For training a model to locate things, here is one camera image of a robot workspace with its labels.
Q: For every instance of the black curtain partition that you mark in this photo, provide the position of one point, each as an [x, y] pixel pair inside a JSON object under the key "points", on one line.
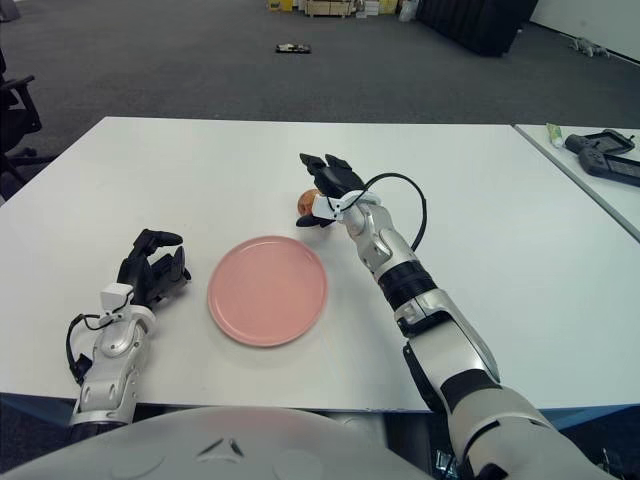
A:
{"points": [[477, 22]]}

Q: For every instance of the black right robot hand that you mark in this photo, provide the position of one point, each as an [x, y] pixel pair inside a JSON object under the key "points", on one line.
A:
{"points": [[337, 180]]}

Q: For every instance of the white plastic bag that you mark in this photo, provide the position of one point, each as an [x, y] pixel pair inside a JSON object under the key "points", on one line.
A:
{"points": [[409, 10]]}

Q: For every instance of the flat black floor object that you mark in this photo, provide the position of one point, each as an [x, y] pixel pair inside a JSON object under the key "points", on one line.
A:
{"points": [[294, 48]]}

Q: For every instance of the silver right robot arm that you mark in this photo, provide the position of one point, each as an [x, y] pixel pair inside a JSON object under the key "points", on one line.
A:
{"points": [[450, 325]]}

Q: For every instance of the black office chair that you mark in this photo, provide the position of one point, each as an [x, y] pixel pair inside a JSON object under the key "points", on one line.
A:
{"points": [[15, 120]]}

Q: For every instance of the grey robot torso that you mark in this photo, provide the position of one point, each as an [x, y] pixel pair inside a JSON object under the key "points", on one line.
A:
{"points": [[200, 440]]}

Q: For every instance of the black handheld controller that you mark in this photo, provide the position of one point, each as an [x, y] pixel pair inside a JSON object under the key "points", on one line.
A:
{"points": [[600, 142], [620, 167]]}

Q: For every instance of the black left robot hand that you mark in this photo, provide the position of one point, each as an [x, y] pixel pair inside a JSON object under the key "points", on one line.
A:
{"points": [[141, 274]]}

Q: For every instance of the red yellow apple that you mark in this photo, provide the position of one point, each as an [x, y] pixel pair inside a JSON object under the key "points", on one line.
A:
{"points": [[305, 202]]}

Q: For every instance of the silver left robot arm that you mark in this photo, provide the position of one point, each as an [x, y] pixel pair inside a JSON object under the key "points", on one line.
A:
{"points": [[114, 347]]}

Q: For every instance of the pink round plate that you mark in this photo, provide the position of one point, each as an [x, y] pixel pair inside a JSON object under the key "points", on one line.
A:
{"points": [[267, 290]]}

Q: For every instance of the stack of white boxes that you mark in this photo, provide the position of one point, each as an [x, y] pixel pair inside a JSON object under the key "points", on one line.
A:
{"points": [[370, 7]]}

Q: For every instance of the wooden pallet crate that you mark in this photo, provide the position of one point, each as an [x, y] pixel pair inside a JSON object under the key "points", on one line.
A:
{"points": [[327, 8]]}

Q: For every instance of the grey quadruped robot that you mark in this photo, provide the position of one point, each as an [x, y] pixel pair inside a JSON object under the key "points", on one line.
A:
{"points": [[587, 46]]}

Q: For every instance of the green white tube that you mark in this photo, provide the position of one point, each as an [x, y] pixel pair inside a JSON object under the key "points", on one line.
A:
{"points": [[555, 134]]}

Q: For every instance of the yellow cardboard box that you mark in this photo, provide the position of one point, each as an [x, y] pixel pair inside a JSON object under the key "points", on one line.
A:
{"points": [[280, 5]]}

